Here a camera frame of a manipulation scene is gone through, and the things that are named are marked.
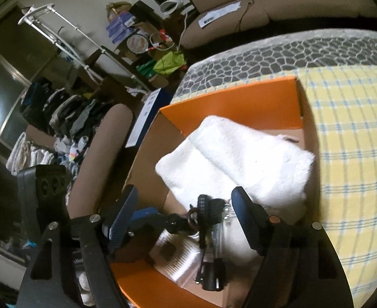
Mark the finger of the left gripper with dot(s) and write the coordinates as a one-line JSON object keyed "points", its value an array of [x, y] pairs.
{"points": [[150, 217]]}

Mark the grey stone pattern mat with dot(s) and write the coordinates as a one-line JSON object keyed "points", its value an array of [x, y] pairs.
{"points": [[306, 49]]}

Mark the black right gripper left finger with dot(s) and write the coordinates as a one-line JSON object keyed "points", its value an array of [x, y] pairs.
{"points": [[119, 217]]}

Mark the orange cardboard box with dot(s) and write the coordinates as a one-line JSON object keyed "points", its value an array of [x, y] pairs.
{"points": [[274, 106]]}

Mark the brown chair armrest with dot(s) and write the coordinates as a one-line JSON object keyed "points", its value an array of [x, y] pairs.
{"points": [[95, 169]]}

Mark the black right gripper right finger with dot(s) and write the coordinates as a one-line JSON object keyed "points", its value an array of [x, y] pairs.
{"points": [[253, 219]]}

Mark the green bag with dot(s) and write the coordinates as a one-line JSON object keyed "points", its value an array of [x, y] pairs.
{"points": [[169, 63]]}

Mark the brown sofa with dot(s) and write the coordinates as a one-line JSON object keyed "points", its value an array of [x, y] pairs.
{"points": [[255, 3]]}

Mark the black makeup brush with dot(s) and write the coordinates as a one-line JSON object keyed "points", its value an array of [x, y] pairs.
{"points": [[213, 267]]}

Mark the white paper on sofa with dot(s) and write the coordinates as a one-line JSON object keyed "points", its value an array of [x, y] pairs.
{"points": [[213, 15]]}

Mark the black handled screwdriver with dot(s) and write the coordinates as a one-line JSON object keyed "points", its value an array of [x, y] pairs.
{"points": [[202, 211]]}

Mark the clear plastic box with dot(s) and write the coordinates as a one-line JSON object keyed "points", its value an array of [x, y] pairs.
{"points": [[235, 247]]}

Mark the white folded towel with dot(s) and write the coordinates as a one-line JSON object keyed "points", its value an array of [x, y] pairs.
{"points": [[221, 155]]}

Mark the white drying rack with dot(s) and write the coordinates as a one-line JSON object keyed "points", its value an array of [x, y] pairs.
{"points": [[31, 16]]}

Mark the yellow checkered cloth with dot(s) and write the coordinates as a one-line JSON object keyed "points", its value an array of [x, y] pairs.
{"points": [[343, 100]]}

